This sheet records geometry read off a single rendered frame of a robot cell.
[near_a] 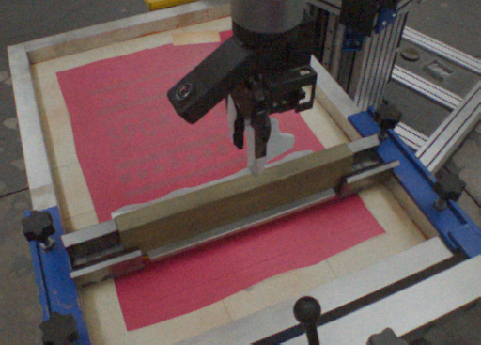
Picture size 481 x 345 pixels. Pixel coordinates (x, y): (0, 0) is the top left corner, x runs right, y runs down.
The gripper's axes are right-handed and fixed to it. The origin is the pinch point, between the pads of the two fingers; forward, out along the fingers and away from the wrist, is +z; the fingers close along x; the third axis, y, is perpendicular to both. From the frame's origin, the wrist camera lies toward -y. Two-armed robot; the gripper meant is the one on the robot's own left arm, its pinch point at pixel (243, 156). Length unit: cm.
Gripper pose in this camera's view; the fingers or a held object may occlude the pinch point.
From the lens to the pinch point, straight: 66.0
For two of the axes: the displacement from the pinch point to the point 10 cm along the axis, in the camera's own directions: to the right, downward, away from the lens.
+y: 9.2, -2.8, 2.8
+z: -0.1, 6.9, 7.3
